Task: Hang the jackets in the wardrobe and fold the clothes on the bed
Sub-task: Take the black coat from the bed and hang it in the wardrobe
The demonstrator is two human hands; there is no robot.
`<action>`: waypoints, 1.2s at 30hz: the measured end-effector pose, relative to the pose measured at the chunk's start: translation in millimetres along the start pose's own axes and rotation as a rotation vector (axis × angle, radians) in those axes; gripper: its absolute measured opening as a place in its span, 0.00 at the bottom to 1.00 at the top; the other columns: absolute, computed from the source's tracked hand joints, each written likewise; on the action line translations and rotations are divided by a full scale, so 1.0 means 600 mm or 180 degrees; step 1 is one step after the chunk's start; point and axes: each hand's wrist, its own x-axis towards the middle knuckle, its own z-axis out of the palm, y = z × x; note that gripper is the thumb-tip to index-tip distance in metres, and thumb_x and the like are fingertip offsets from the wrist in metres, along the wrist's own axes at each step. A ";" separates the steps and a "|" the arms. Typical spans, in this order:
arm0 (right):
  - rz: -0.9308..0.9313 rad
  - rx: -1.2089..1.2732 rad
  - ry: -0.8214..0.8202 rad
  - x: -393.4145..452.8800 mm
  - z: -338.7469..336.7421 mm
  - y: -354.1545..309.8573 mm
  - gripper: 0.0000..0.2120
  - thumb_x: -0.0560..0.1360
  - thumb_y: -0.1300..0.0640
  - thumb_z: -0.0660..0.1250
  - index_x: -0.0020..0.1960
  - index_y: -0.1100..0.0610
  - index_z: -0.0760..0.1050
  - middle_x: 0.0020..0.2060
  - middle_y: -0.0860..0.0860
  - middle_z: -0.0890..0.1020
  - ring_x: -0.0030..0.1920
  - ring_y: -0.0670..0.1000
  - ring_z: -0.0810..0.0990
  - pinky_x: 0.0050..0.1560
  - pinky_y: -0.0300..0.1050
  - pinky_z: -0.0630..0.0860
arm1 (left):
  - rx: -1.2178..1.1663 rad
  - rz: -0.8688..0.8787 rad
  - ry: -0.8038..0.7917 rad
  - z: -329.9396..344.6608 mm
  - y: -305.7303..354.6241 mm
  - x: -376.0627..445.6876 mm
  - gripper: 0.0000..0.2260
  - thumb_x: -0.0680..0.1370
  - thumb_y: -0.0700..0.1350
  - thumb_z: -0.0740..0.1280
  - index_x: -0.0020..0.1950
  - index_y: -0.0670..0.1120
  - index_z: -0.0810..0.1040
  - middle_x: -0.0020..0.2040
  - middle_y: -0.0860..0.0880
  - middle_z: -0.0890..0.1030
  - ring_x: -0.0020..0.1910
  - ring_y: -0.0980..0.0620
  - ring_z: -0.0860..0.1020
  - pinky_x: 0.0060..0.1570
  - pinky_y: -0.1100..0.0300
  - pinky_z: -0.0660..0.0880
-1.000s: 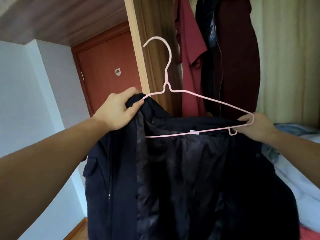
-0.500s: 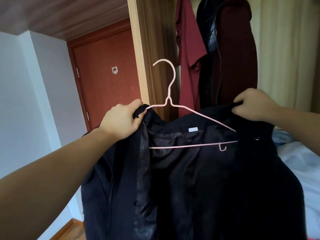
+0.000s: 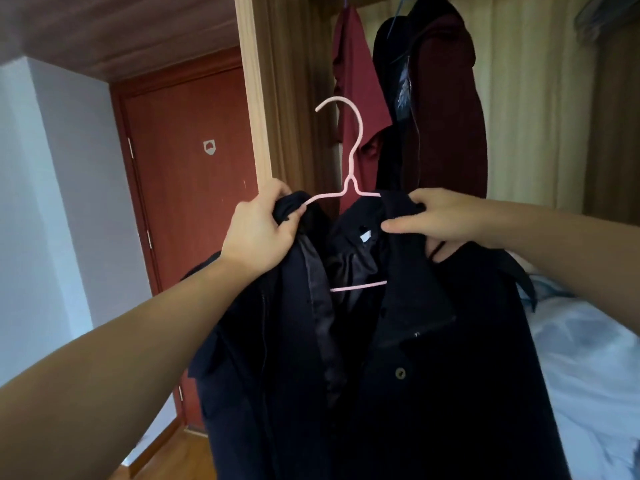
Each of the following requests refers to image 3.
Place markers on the person's left hand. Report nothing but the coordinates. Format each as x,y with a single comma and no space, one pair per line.
257,234

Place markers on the person's right hand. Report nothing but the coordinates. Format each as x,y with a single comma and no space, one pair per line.
445,219

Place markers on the person's left thumb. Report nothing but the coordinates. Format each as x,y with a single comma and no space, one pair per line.
291,222

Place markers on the person's right thumb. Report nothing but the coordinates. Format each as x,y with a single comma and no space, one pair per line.
402,225

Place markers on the pink clothes hanger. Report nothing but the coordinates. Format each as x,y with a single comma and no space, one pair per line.
350,159

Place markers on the dark navy coat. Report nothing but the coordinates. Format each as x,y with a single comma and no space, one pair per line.
400,354

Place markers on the person's right forearm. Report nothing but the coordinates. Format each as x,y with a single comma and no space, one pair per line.
565,249

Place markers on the person's left forearm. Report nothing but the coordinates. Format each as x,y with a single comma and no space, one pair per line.
110,364

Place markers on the red-brown wooden door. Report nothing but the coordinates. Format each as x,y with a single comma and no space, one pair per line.
192,204

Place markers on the white shield door sign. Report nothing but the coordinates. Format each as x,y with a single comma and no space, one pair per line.
209,147

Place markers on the black and maroon jacket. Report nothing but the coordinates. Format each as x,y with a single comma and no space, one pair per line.
435,99

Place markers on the dark red shirt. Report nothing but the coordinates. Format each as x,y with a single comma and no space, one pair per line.
357,89

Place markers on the beige curtain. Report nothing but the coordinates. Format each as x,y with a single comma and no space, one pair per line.
535,99

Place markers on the blue clothes hanger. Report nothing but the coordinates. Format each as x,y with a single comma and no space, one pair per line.
397,12

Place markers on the white bed sheet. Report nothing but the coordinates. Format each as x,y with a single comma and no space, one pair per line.
585,374

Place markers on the light wooden wardrobe frame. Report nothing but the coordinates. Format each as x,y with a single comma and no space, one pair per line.
255,89

